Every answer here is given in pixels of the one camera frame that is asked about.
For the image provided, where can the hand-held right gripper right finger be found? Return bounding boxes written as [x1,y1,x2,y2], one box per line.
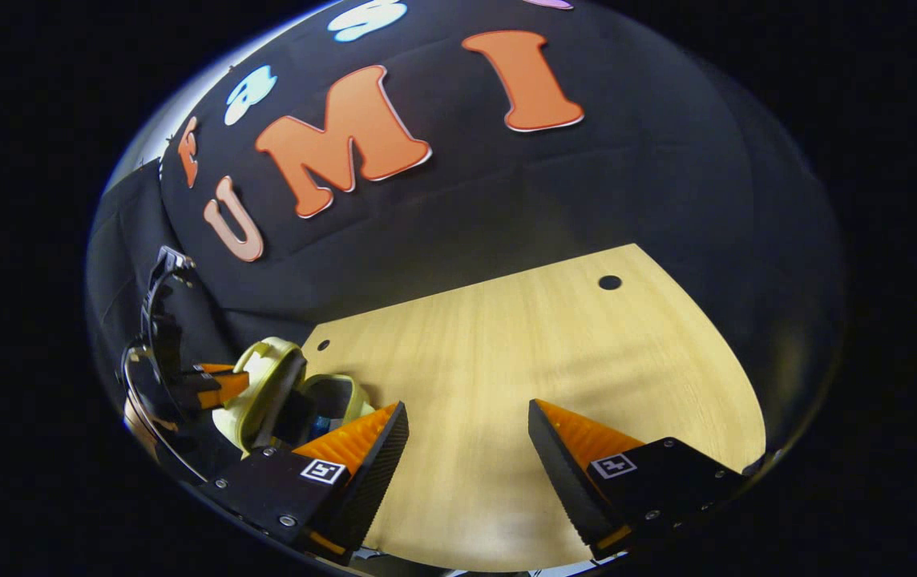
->
[528,398,752,562]

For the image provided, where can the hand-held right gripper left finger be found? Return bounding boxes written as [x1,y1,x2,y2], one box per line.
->
[202,401,411,562]

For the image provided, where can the pale yellow suitcase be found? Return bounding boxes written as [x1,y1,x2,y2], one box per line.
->
[212,337,375,458]

